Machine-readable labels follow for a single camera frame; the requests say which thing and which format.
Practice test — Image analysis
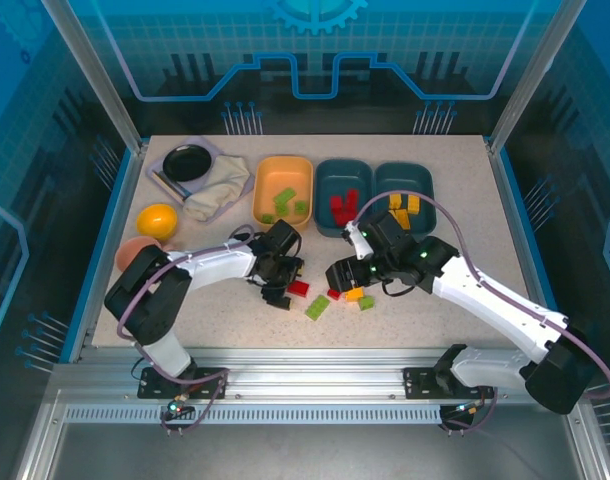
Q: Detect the slotted grey cable duct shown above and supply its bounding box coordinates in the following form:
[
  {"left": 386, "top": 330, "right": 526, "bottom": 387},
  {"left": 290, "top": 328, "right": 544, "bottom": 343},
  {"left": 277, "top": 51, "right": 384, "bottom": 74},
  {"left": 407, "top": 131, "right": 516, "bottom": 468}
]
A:
[{"left": 64, "top": 405, "right": 444, "bottom": 425}]

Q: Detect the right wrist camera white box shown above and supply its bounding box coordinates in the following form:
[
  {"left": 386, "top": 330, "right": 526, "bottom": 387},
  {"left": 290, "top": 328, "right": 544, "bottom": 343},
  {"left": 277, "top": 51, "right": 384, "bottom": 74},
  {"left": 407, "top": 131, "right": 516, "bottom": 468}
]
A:
[{"left": 341, "top": 221, "right": 375, "bottom": 261}]

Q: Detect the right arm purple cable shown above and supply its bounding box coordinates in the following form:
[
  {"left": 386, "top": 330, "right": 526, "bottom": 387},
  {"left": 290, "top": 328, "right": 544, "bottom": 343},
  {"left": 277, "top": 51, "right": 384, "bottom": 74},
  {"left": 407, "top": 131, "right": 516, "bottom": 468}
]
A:
[{"left": 352, "top": 189, "right": 610, "bottom": 435}]

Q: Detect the orange plastic bin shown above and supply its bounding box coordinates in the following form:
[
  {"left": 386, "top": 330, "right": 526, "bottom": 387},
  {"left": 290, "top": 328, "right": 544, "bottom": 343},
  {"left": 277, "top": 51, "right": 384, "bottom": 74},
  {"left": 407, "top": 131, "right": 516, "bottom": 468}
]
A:
[{"left": 253, "top": 155, "right": 315, "bottom": 232}]

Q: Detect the yellow bowl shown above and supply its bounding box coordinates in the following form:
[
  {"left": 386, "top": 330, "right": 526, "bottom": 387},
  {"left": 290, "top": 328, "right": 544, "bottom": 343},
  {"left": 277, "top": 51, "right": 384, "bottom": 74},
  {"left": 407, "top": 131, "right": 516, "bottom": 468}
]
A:
[{"left": 136, "top": 203, "right": 179, "bottom": 240}]

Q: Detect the lavender tray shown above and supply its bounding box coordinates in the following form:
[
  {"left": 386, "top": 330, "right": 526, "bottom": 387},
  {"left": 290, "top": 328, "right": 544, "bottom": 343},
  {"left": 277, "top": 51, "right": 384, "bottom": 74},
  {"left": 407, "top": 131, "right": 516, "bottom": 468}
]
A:
[{"left": 147, "top": 135, "right": 259, "bottom": 224}]

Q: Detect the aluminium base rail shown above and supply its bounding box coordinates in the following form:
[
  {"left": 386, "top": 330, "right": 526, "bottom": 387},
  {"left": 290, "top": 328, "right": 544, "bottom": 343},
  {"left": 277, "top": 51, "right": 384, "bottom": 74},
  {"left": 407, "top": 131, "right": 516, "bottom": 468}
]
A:
[{"left": 49, "top": 347, "right": 586, "bottom": 407}]

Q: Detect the black round plate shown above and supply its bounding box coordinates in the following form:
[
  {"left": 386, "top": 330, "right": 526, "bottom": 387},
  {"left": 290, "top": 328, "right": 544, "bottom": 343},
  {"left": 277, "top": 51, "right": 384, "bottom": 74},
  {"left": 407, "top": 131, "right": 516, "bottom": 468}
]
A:
[{"left": 163, "top": 144, "right": 212, "bottom": 183}]

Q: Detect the aluminium frame post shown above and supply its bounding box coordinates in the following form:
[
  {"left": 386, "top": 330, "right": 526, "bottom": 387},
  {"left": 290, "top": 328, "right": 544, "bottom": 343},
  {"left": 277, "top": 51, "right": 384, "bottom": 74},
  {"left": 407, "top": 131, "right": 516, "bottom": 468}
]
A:
[
  {"left": 40, "top": 0, "right": 149, "bottom": 154},
  {"left": 487, "top": 0, "right": 589, "bottom": 154}
]

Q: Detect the cable connector with led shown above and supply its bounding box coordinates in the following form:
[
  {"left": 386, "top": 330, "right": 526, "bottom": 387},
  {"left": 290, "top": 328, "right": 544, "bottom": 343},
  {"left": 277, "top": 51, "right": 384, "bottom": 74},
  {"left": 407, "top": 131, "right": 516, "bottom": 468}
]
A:
[
  {"left": 167, "top": 394, "right": 194, "bottom": 419},
  {"left": 449, "top": 399, "right": 486, "bottom": 417}
]

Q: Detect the pink bowl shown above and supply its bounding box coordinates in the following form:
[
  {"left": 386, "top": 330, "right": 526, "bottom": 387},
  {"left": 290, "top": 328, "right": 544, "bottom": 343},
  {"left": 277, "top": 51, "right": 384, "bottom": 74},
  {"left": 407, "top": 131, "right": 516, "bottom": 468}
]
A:
[{"left": 114, "top": 236, "right": 172, "bottom": 271}]

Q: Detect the beige cloth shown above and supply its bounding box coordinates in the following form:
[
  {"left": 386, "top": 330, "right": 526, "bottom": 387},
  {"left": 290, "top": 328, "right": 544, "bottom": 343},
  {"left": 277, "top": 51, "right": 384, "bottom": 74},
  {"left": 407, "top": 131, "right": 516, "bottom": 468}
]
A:
[{"left": 183, "top": 154, "right": 251, "bottom": 223}]

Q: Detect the metal chopstick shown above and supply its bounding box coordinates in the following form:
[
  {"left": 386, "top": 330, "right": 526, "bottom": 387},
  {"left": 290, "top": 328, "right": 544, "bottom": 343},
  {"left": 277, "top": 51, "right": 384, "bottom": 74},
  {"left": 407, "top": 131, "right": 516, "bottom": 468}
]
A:
[{"left": 157, "top": 169, "right": 190, "bottom": 197}]

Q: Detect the teal plastic bin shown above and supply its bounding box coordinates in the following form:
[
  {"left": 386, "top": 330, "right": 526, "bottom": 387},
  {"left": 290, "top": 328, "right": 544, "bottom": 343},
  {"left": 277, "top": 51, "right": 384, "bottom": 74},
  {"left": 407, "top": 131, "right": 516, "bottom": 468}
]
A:
[
  {"left": 313, "top": 158, "right": 374, "bottom": 239},
  {"left": 373, "top": 161, "right": 438, "bottom": 240}
]

